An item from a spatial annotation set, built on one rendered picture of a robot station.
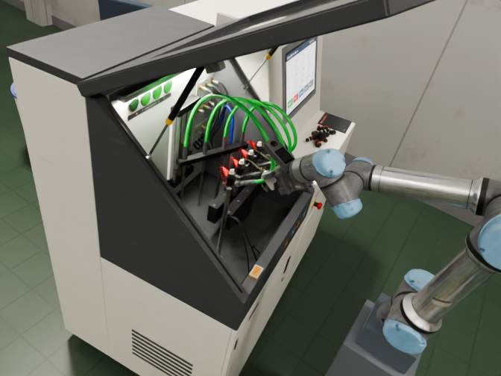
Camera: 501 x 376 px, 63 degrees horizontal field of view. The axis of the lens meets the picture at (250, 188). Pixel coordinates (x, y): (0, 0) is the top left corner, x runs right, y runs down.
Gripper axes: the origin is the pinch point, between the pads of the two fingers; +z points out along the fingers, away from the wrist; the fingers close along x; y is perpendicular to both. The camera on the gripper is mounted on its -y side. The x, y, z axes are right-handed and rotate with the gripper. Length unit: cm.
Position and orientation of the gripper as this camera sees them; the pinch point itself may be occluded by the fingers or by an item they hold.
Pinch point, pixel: (265, 173)
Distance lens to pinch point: 133.7
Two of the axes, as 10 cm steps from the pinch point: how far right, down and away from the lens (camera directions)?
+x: 7.8, -4.6, 4.3
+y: 4.6, 8.8, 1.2
